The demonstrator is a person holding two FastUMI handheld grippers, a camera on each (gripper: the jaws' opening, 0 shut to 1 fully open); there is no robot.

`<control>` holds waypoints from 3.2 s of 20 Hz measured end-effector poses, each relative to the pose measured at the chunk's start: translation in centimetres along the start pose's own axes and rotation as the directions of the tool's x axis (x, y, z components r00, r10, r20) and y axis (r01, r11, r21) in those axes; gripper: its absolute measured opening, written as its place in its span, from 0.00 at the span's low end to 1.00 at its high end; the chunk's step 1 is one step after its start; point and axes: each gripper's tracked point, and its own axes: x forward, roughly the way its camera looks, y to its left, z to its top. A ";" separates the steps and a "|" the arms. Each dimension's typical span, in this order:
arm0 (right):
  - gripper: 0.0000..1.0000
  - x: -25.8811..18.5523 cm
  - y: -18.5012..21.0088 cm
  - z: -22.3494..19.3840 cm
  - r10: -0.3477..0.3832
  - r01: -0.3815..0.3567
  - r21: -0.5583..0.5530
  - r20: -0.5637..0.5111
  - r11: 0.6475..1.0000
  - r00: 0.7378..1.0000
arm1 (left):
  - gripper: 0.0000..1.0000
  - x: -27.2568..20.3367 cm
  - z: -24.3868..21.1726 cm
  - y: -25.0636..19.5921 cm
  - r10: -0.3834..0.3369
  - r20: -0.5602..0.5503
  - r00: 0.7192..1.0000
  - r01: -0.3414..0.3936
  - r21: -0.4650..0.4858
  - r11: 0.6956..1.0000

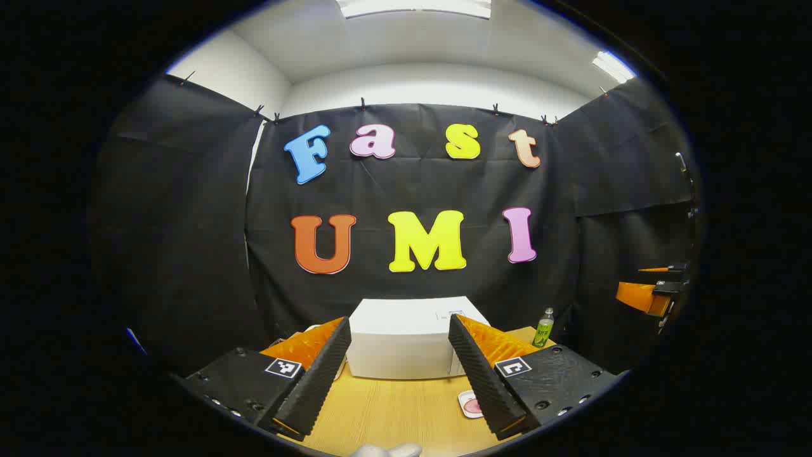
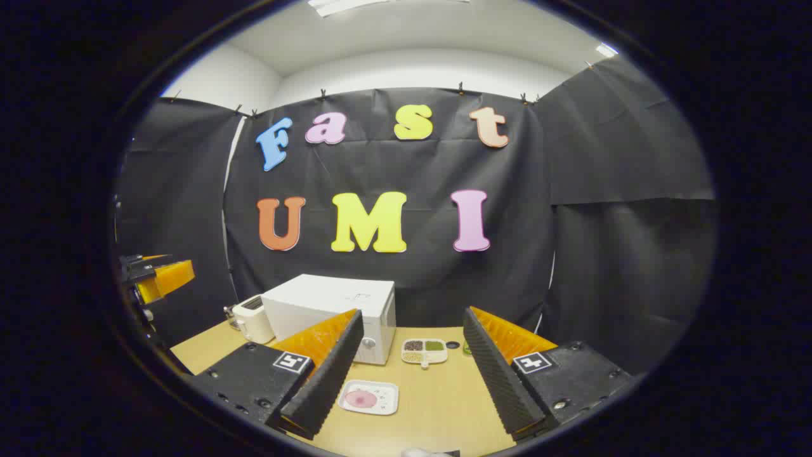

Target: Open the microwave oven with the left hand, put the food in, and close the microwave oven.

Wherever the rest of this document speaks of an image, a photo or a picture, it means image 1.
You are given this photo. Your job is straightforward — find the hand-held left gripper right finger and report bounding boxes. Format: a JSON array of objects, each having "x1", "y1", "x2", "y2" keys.
[{"x1": 448, "y1": 314, "x2": 621, "y2": 441}]

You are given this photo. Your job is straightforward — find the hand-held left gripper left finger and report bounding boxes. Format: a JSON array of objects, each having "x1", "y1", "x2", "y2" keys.
[{"x1": 183, "y1": 316, "x2": 353, "y2": 442}]

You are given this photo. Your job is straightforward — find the white square plate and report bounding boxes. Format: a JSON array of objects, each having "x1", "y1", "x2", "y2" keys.
[{"x1": 458, "y1": 390, "x2": 486, "y2": 420}]

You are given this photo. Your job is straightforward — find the white microwave oven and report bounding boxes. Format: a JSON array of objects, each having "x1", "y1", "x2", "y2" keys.
[{"x1": 347, "y1": 296, "x2": 491, "y2": 380}]

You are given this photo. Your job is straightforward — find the green drink bottle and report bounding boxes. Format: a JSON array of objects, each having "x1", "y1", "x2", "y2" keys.
[{"x1": 532, "y1": 308, "x2": 555, "y2": 348}]

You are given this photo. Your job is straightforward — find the thin metal stand pole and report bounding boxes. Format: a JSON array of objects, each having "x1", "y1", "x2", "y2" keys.
[{"x1": 674, "y1": 152, "x2": 698, "y2": 220}]

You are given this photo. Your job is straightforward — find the ceiling light panel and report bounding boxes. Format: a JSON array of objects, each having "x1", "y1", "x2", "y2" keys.
[
  {"x1": 592, "y1": 51, "x2": 637, "y2": 84},
  {"x1": 335, "y1": 0, "x2": 493, "y2": 20}
]

